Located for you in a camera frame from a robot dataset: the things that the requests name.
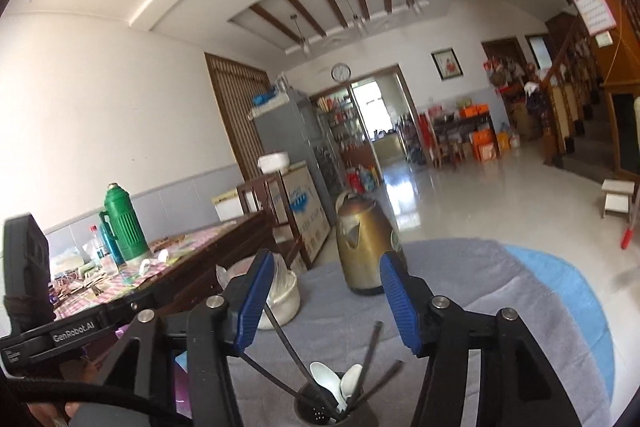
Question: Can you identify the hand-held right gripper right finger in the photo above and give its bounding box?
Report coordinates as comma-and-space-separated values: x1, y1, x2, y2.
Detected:
379, 250, 569, 427

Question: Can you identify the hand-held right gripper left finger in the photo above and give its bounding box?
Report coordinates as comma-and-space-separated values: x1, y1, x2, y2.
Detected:
95, 249, 276, 427

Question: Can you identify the bundle of dark chopsticks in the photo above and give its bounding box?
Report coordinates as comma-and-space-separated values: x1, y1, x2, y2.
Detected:
240, 306, 405, 423

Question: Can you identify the white plastic spoon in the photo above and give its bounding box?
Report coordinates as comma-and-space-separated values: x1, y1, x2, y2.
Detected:
309, 361, 352, 414
339, 364, 364, 409

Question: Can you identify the dark perforated metal utensil holder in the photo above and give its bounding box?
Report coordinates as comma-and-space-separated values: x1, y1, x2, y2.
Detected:
292, 393, 379, 427

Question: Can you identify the person's left hand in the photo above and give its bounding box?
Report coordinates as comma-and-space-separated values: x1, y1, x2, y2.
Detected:
26, 353, 109, 427

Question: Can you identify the white plastic basin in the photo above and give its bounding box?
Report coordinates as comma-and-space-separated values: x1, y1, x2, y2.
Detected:
220, 269, 302, 331

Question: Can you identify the clear plastic bag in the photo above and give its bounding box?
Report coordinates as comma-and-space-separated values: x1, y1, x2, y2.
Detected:
215, 256, 297, 295

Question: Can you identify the golden electric kettle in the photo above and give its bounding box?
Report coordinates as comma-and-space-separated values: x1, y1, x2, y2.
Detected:
334, 190, 409, 297

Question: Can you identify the dark wooden sideboard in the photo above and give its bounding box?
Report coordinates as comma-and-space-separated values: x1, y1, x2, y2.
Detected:
50, 212, 282, 360

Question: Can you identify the clear bottle with red cap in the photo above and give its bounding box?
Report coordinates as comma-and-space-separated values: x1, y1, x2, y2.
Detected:
82, 224, 109, 269

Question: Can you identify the teal bottle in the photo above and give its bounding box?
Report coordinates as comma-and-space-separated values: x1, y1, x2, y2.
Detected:
98, 222, 126, 266

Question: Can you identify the pink checked table cover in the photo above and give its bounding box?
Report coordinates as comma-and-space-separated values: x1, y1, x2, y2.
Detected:
52, 219, 242, 309

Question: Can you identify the cream box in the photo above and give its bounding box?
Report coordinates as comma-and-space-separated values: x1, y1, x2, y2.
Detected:
212, 189, 241, 222

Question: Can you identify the dark wooden chair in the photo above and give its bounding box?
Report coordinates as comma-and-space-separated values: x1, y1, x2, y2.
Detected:
235, 171, 307, 269

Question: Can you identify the green thermos flask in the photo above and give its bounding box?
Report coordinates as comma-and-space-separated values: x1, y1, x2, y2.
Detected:
98, 183, 151, 266

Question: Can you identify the purple thermos bottle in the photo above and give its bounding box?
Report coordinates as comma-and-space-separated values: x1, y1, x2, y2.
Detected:
116, 326, 196, 423

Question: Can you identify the white rice cooker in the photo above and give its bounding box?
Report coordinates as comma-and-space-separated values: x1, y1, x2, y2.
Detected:
257, 151, 293, 174

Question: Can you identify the blue tablecloth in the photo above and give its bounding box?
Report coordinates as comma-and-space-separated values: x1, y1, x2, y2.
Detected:
502, 244, 617, 427

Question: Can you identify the small wooden table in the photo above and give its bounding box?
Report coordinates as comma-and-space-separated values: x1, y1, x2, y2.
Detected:
430, 114, 494, 170

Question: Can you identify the grey refrigerator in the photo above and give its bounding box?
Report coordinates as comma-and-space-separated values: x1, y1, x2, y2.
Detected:
249, 89, 337, 214

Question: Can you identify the brown slatted door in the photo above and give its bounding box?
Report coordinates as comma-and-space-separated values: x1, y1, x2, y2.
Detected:
203, 51, 274, 184

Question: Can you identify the shelf of bottles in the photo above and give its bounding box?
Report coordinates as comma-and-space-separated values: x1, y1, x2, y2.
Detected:
312, 94, 382, 188

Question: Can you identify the red child's chair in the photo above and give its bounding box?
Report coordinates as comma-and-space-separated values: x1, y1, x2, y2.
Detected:
619, 186, 640, 251

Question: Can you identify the white step stool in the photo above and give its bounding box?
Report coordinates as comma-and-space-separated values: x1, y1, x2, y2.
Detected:
599, 179, 637, 221

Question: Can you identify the wooden staircase railing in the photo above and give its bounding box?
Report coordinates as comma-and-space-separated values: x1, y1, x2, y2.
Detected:
542, 24, 602, 168

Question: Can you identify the black cable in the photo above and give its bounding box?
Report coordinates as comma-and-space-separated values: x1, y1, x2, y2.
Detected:
0, 376, 194, 427

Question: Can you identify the framed wall picture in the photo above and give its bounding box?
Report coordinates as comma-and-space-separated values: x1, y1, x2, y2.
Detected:
430, 48, 464, 82

